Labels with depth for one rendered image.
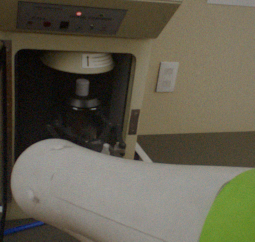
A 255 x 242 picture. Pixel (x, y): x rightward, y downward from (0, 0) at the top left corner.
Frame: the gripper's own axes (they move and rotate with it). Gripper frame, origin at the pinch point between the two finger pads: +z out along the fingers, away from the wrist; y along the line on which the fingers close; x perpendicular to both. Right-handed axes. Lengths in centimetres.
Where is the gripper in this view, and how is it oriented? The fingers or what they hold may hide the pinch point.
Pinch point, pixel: (79, 118)
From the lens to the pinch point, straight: 88.2
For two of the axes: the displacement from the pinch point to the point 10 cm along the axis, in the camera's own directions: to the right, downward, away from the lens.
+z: -2.8, -4.4, 8.5
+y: -9.5, 0.1, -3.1
